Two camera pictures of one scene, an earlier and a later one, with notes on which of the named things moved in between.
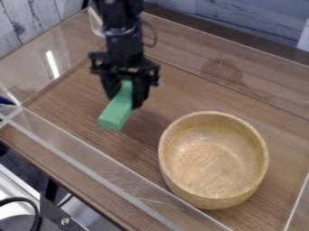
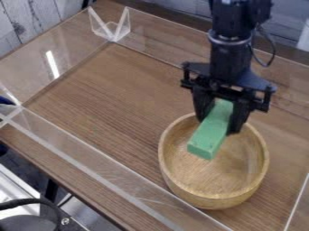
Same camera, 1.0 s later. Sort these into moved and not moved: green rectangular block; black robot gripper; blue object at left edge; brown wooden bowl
Moved: black robot gripper; green rectangular block
Not moved: brown wooden bowl; blue object at left edge
